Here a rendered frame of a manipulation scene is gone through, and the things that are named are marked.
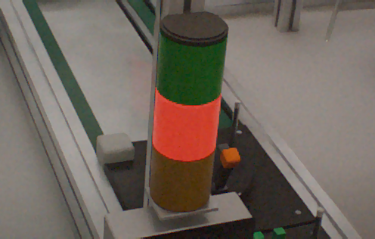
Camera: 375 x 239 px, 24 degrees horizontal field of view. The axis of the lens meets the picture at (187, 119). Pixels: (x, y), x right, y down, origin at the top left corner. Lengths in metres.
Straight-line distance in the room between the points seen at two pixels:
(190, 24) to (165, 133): 0.09
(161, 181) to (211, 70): 0.11
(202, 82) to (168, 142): 0.06
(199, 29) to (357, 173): 0.89
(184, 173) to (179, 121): 0.05
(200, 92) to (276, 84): 1.06
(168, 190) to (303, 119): 0.93
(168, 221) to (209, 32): 0.18
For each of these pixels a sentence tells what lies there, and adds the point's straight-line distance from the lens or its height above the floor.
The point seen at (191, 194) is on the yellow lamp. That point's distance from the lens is 0.70.
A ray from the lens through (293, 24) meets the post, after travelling 1.90.
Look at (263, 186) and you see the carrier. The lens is 1.24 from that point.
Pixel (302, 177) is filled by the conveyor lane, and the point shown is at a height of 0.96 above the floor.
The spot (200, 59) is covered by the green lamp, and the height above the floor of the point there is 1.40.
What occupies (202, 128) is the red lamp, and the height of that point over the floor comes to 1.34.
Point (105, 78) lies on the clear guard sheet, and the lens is 0.68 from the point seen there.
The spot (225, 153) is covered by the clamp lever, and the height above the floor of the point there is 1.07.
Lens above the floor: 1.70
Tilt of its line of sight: 33 degrees down
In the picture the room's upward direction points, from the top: 5 degrees clockwise
